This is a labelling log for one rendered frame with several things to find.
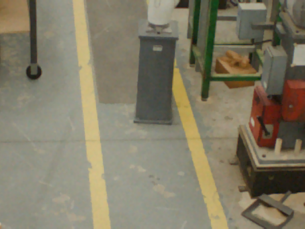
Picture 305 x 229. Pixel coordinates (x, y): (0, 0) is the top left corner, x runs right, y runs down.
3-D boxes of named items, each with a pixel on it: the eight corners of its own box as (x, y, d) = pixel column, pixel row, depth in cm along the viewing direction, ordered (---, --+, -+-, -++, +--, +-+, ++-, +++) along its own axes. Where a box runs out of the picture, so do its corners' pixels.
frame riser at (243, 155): (335, 197, 507) (342, 165, 494) (242, 200, 501) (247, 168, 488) (312, 153, 551) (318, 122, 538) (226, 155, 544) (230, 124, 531)
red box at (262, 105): (275, 147, 498) (283, 96, 479) (256, 147, 497) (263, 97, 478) (265, 126, 519) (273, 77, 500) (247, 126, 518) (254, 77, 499)
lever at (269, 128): (272, 140, 492) (276, 116, 483) (253, 140, 491) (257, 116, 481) (271, 138, 494) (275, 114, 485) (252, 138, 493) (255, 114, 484)
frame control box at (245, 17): (275, 57, 482) (281, 19, 469) (241, 57, 480) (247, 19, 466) (266, 40, 503) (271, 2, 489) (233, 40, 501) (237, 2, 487)
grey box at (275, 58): (281, 95, 484) (294, 13, 456) (265, 95, 483) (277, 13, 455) (275, 83, 497) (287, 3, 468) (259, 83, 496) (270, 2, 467)
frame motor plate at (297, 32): (334, 39, 455) (334, 33, 453) (293, 39, 453) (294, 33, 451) (315, 13, 486) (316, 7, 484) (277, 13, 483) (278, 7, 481)
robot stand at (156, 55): (133, 122, 574) (138, 35, 538) (134, 103, 598) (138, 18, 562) (171, 125, 574) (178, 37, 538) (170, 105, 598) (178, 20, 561)
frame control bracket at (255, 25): (282, 30, 484) (283, 24, 482) (252, 30, 482) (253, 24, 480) (280, 27, 487) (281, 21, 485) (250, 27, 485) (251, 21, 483)
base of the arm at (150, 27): (144, 35, 539) (145, 27, 536) (145, 21, 558) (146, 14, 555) (171, 36, 538) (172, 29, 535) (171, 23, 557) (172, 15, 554)
